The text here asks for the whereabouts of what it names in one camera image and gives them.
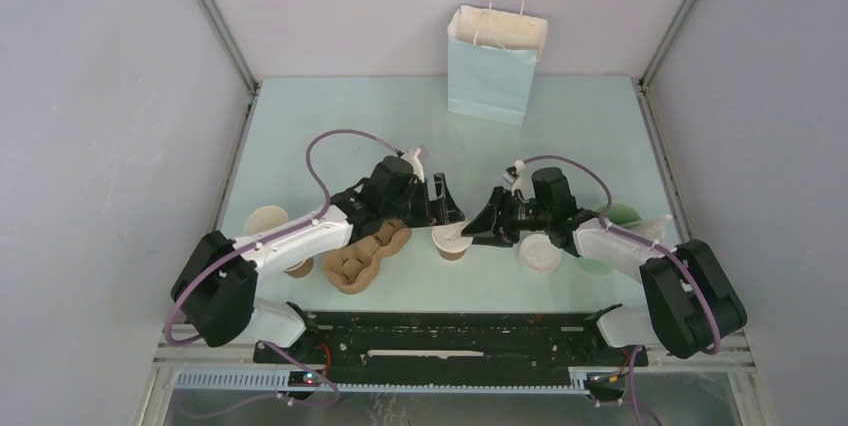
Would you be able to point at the stack of white lids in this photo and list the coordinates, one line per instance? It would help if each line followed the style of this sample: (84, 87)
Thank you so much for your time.
(537, 254)

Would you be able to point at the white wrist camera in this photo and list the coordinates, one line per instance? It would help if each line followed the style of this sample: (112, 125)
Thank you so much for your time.
(415, 157)
(515, 177)

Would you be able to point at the green cylindrical container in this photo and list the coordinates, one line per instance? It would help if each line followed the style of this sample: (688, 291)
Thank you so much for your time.
(620, 214)

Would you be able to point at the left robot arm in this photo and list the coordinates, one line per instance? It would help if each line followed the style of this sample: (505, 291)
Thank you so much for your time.
(217, 288)

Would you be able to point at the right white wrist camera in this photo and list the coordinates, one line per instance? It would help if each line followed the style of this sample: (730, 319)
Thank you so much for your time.
(515, 177)

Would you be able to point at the brown pulp cup carrier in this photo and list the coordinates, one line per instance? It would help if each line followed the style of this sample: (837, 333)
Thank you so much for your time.
(353, 268)

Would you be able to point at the stack of paper cups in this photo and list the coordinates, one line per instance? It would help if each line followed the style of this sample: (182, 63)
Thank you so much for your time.
(269, 217)

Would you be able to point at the brown paper coffee cup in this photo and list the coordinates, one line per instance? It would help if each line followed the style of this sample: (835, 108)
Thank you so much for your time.
(453, 252)

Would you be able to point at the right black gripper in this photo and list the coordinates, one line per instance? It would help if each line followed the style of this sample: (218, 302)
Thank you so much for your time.
(483, 226)

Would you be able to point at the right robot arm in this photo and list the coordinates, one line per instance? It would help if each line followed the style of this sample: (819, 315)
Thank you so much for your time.
(690, 303)

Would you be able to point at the white coffee cup lid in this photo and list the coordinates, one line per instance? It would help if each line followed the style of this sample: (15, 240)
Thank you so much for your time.
(451, 234)

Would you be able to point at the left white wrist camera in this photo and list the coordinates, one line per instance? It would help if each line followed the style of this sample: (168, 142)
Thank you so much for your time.
(415, 157)

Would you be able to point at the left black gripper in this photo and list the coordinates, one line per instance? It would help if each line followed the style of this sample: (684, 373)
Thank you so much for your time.
(441, 211)

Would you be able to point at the light blue paper bag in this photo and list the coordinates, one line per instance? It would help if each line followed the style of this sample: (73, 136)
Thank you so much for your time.
(492, 59)

